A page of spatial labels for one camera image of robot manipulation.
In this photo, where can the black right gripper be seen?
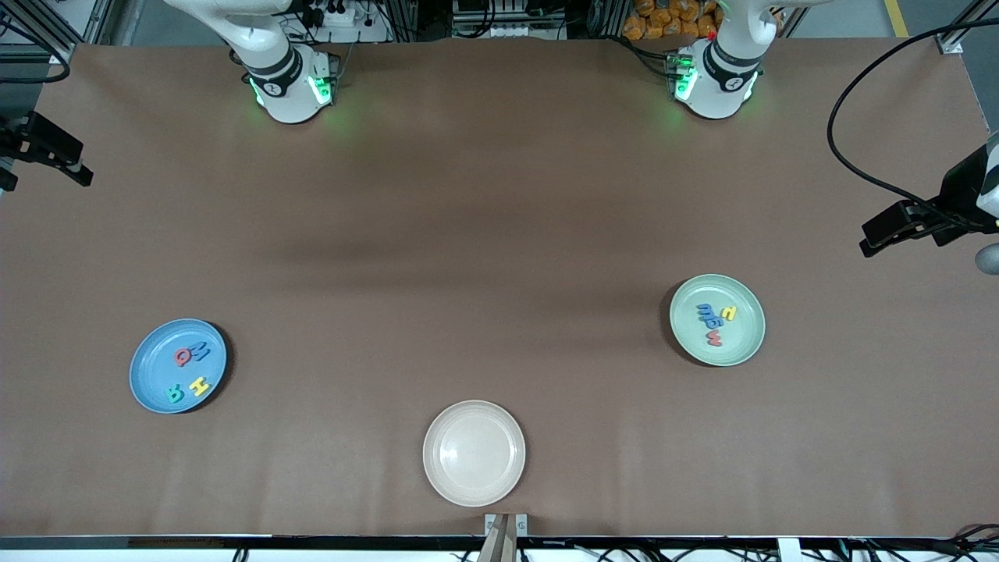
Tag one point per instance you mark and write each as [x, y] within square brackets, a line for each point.
[15, 143]

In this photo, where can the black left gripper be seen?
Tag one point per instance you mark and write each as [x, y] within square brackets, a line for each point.
[957, 195]

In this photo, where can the yellow foam letter n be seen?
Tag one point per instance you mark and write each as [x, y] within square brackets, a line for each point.
[729, 313]

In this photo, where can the blue rounded foam letter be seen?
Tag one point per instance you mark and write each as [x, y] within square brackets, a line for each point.
[716, 321]

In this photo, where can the blue foam letter m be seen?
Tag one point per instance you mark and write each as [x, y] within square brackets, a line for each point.
[705, 310]

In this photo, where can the red foam letter w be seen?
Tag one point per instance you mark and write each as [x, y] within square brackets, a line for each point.
[713, 339]

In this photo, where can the red foam letter Q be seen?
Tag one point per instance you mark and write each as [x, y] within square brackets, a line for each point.
[182, 358]

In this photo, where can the large blue foam letter W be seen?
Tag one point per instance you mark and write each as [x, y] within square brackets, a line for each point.
[200, 352]

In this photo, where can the teal foam letter R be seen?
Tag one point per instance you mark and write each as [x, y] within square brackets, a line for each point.
[175, 393]

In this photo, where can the yellow foam letter H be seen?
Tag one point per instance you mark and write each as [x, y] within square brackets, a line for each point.
[201, 385]

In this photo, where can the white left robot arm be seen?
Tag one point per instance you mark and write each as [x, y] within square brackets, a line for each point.
[726, 70]

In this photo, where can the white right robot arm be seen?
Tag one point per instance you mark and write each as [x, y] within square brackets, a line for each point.
[281, 78]

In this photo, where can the green plate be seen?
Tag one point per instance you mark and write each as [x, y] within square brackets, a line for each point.
[741, 347]

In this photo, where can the blue plate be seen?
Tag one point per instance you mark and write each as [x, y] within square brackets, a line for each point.
[156, 367]

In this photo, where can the beige plate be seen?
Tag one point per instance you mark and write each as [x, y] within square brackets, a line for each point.
[474, 453]

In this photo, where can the pile of orange items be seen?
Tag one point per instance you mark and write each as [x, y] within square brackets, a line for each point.
[663, 19]

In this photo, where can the white power strip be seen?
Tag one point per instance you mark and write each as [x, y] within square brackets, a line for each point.
[342, 14]

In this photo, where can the grey electronics rack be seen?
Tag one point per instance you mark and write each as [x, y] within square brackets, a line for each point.
[507, 16]

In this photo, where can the aluminium frame profile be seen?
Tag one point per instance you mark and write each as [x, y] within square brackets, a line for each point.
[956, 35]
[47, 31]

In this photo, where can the black table edge rail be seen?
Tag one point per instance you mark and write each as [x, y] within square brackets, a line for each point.
[234, 542]

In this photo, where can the aluminium camera mast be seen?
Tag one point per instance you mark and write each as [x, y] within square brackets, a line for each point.
[503, 527]

